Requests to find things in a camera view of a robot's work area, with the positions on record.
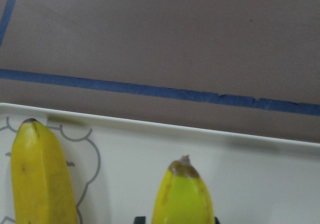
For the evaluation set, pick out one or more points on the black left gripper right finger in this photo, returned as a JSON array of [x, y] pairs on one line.
[[216, 220]]

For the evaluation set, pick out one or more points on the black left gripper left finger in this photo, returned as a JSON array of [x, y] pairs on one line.
[[139, 220]]

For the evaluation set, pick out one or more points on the yellow banana carried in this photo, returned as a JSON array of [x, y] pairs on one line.
[[183, 196], [40, 178]]

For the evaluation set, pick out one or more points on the white bear tray plate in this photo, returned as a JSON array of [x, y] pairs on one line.
[[117, 165]]

